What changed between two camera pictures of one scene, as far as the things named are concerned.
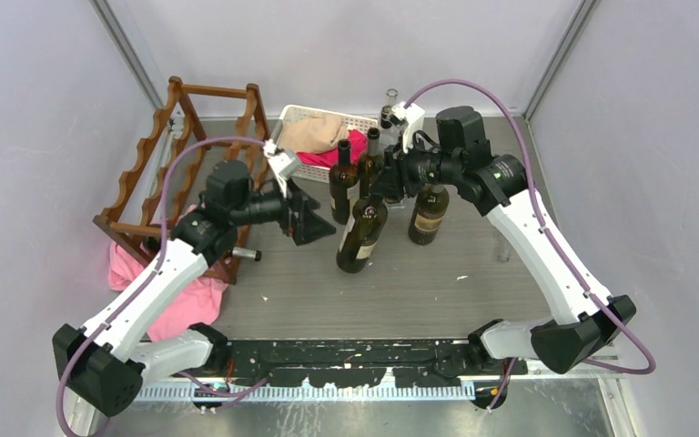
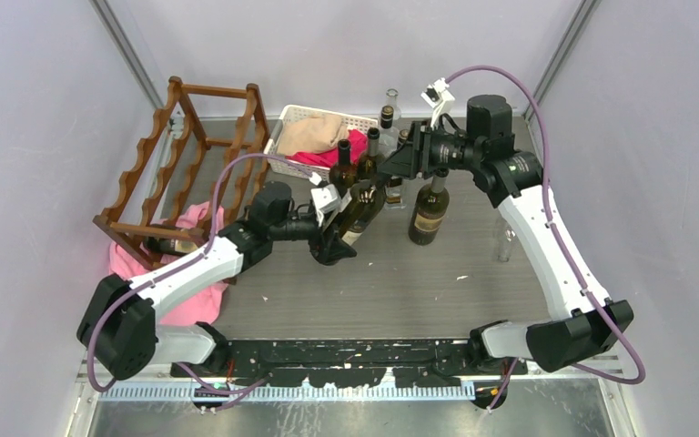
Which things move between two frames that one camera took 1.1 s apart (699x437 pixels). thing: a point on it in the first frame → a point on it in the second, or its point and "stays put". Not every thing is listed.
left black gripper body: [289, 209] → [319, 246]
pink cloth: [199, 306] stays put
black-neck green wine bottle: [365, 226] → [369, 193]
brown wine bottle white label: [340, 177] stays put
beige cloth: [311, 134] stays put
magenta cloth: [357, 140] stays put
